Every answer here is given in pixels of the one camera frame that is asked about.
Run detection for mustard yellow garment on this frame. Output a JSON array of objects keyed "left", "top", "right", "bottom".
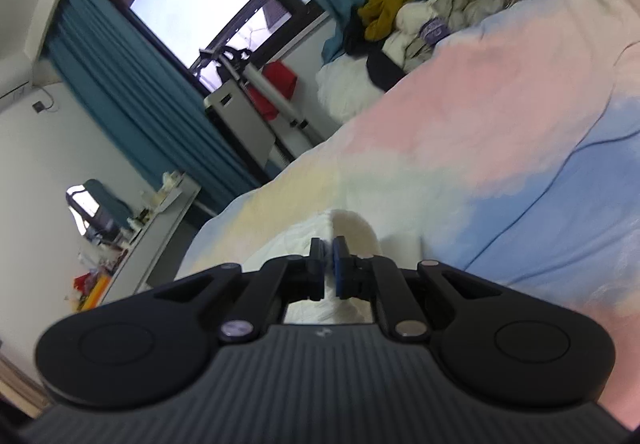
[{"left": 357, "top": 0, "right": 413, "bottom": 41}]

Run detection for wall socket with cable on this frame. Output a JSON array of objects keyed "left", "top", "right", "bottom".
[{"left": 31, "top": 92, "right": 58, "bottom": 115}]

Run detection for pastel bed duvet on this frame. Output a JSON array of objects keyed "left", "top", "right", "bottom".
[{"left": 175, "top": 0, "right": 640, "bottom": 425}]

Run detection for white air conditioner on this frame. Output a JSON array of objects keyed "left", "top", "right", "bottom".
[{"left": 0, "top": 57, "right": 33, "bottom": 102}]

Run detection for white dresser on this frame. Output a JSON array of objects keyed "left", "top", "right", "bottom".
[{"left": 75, "top": 169, "right": 201, "bottom": 312}]

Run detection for wavy edged mirror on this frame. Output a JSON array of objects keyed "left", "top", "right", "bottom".
[{"left": 65, "top": 178, "right": 133, "bottom": 245}]

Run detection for dark garment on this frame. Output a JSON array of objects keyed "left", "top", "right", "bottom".
[{"left": 342, "top": 7, "right": 406, "bottom": 92}]

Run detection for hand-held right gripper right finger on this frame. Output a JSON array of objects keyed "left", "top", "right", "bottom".
[{"left": 332, "top": 235, "right": 501, "bottom": 344}]

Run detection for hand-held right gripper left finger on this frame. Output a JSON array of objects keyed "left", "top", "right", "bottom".
[{"left": 150, "top": 238, "right": 326, "bottom": 343}]

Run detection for tissue box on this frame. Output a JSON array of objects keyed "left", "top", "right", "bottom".
[{"left": 157, "top": 169, "right": 183, "bottom": 195}]

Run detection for red cloth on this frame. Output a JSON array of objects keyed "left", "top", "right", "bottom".
[{"left": 247, "top": 62, "right": 298, "bottom": 122}]

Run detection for white pants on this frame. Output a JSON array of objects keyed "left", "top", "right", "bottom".
[{"left": 245, "top": 209, "right": 383, "bottom": 325}]

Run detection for grey white jacket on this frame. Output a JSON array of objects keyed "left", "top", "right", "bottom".
[{"left": 390, "top": 0, "right": 531, "bottom": 70}]

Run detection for orange box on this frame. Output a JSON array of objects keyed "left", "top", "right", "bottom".
[{"left": 82, "top": 274, "right": 111, "bottom": 307}]

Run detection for black and silver tripod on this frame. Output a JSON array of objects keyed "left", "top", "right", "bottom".
[{"left": 192, "top": 44, "right": 321, "bottom": 170}]

